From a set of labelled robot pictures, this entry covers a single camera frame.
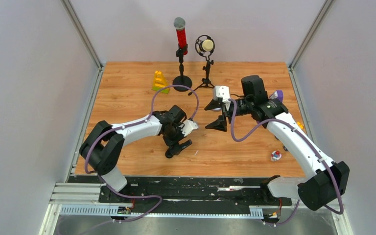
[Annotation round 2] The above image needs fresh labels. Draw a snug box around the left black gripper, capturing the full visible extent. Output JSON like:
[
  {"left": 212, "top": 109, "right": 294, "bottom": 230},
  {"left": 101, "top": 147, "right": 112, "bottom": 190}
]
[{"left": 163, "top": 123, "right": 192, "bottom": 156}]

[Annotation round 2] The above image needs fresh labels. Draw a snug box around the black earbud charging case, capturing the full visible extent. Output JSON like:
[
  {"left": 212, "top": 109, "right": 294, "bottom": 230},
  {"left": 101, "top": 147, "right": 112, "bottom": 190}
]
[{"left": 165, "top": 148, "right": 180, "bottom": 159}]

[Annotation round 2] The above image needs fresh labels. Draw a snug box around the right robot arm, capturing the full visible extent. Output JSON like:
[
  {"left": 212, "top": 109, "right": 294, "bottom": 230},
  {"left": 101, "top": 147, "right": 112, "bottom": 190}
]
[{"left": 205, "top": 75, "right": 350, "bottom": 214}]

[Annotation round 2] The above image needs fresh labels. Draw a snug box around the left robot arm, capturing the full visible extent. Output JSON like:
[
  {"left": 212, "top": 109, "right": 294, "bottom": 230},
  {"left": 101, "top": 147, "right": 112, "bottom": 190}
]
[{"left": 79, "top": 105, "right": 198, "bottom": 202}]

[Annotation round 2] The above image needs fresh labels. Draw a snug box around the black tripod mic stand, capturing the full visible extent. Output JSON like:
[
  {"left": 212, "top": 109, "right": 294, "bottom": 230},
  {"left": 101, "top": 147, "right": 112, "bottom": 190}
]
[{"left": 194, "top": 57, "right": 215, "bottom": 91}]

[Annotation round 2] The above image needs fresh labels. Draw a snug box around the black round-base mic stand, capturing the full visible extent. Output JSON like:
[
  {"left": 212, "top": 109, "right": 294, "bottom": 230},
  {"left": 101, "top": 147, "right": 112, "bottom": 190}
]
[{"left": 172, "top": 45, "right": 192, "bottom": 92}]

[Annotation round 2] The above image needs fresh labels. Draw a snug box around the purple phone stand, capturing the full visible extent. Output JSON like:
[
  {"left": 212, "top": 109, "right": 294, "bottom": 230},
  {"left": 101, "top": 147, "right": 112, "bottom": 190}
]
[{"left": 269, "top": 90, "right": 283, "bottom": 102}]

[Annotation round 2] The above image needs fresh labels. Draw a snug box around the yellow green toy block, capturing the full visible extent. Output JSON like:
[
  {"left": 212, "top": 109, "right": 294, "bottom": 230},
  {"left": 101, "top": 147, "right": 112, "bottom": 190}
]
[{"left": 152, "top": 70, "right": 168, "bottom": 91}]

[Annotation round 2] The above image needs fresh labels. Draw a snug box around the cream condenser microphone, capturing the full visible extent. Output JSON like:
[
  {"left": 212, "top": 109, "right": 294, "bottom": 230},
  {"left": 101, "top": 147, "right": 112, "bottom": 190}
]
[{"left": 194, "top": 35, "right": 215, "bottom": 60}]

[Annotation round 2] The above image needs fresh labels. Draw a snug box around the small red white toy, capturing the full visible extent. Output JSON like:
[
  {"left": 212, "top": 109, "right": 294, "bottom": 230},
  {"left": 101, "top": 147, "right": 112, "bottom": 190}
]
[{"left": 270, "top": 150, "right": 282, "bottom": 162}]

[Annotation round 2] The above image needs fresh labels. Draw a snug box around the red microphone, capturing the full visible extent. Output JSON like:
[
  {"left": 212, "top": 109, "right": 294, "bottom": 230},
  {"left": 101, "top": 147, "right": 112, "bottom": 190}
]
[{"left": 174, "top": 17, "right": 188, "bottom": 55}]

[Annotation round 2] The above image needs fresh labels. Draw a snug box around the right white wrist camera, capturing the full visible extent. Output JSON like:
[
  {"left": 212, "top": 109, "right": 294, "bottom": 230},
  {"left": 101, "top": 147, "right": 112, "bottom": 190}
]
[{"left": 212, "top": 86, "right": 231, "bottom": 104}]

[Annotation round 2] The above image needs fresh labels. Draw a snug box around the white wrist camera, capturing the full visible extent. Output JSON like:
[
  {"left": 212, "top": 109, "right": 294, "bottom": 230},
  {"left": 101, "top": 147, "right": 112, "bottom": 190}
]
[
  {"left": 212, "top": 86, "right": 231, "bottom": 104},
  {"left": 179, "top": 119, "right": 199, "bottom": 137}
]

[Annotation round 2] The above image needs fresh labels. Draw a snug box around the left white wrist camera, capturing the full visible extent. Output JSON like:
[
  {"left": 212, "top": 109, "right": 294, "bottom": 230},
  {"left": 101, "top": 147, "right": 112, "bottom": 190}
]
[{"left": 179, "top": 119, "right": 199, "bottom": 137}]

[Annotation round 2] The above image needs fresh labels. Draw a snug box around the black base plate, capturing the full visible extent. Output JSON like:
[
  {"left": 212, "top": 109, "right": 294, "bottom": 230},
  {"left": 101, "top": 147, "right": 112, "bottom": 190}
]
[{"left": 68, "top": 175, "right": 295, "bottom": 218}]

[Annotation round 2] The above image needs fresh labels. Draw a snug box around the white cable duct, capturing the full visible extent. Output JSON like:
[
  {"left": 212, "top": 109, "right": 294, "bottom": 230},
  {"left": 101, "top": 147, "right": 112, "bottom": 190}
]
[{"left": 59, "top": 205, "right": 264, "bottom": 219}]

